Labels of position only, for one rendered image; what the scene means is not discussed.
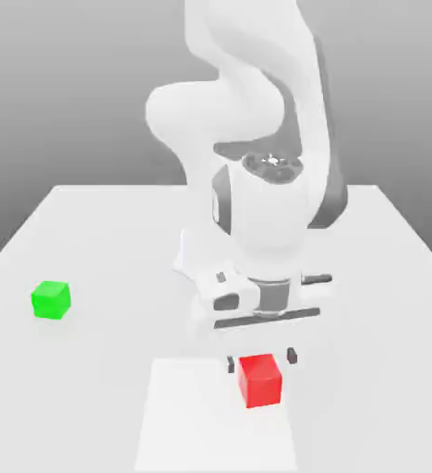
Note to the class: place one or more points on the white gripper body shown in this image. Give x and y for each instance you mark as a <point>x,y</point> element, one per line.
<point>267,318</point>

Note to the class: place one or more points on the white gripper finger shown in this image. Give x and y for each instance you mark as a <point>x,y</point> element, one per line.
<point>231,364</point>
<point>292,355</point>

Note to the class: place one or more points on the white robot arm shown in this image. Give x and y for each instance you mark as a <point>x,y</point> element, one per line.
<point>260,207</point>

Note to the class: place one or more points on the small red cube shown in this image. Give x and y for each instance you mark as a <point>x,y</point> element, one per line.
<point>260,380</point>

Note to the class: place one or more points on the small green cube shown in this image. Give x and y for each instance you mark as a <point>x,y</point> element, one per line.
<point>50,300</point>

